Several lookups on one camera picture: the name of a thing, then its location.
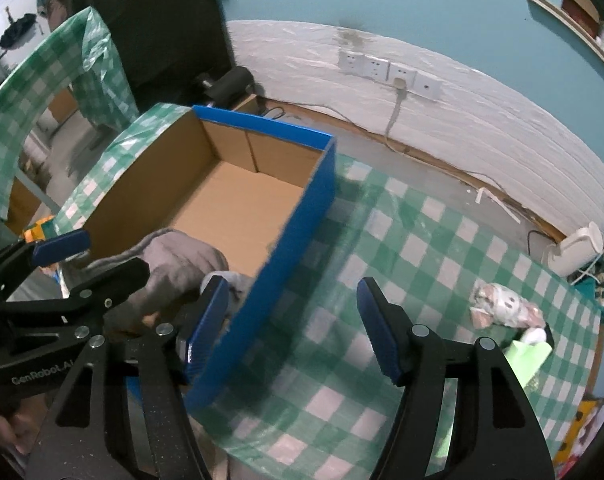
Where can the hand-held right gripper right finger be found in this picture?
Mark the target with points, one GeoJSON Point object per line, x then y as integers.
{"type": "Point", "coordinates": [379, 330]}

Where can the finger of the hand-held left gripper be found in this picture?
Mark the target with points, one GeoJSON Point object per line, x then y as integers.
{"type": "Point", "coordinates": [114, 280]}
{"type": "Point", "coordinates": [62, 249]}

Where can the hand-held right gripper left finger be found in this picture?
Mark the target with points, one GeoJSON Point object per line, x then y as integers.
{"type": "Point", "coordinates": [209, 330]}

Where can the grey soft cloth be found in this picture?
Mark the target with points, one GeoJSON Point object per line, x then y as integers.
{"type": "Point", "coordinates": [182, 260]}

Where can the blue cardboard box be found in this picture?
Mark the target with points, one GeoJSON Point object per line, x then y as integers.
{"type": "Point", "coordinates": [292, 240]}

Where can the dotted cloth bundle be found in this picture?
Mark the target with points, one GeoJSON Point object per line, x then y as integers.
{"type": "Point", "coordinates": [501, 307]}

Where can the green checked plastic tablecloth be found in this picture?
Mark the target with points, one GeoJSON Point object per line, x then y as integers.
{"type": "Point", "coordinates": [406, 240]}

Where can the light green cloth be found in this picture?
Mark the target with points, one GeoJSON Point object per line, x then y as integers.
{"type": "Point", "coordinates": [524, 357]}

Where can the hanging green checked sheet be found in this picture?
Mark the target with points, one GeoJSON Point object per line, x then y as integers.
{"type": "Point", "coordinates": [57, 75]}

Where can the white plastic strip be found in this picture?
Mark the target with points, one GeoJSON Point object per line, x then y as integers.
{"type": "Point", "coordinates": [496, 201]}

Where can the white electric kettle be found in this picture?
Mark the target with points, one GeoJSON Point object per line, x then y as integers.
{"type": "Point", "coordinates": [576, 252]}

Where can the teal bag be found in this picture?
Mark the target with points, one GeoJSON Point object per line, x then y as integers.
{"type": "Point", "coordinates": [594, 292]}

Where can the dark umbrella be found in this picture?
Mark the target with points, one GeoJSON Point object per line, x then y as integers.
{"type": "Point", "coordinates": [18, 30]}

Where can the yellow box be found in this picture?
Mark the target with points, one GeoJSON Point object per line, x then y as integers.
{"type": "Point", "coordinates": [581, 427]}

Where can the black cylindrical object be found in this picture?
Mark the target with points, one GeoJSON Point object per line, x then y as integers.
{"type": "Point", "coordinates": [232, 82]}

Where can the dark furniture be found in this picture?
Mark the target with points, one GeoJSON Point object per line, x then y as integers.
{"type": "Point", "coordinates": [157, 20]}

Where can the white wall socket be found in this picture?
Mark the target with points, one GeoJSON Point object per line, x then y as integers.
{"type": "Point", "coordinates": [376, 67]}
{"type": "Point", "coordinates": [352, 61]}
{"type": "Point", "coordinates": [402, 74]}
{"type": "Point", "coordinates": [428, 86]}

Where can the wooden wall shelf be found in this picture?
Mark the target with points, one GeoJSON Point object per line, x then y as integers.
{"type": "Point", "coordinates": [566, 22]}

